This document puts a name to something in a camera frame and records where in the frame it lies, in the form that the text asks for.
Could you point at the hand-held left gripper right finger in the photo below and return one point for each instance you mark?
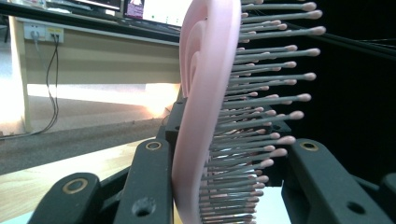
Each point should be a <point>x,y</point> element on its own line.
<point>320,183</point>

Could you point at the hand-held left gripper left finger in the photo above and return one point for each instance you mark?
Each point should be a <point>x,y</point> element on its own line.
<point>146,183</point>

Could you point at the pink hairbrush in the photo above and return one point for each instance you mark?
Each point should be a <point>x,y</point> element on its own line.
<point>202,109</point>

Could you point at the beige desk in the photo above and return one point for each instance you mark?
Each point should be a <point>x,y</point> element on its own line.
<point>109,62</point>

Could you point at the bright computer monitor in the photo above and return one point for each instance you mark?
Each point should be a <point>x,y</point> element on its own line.
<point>158,11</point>

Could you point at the white wall power outlet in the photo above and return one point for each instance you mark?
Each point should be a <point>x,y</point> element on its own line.
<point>43,32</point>

